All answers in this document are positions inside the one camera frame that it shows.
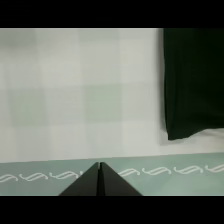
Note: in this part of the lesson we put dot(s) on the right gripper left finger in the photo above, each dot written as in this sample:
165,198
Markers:
87,185

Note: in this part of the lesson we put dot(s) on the dark green shirt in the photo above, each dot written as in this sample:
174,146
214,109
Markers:
194,83

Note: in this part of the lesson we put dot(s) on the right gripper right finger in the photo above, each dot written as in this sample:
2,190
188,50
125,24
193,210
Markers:
115,184

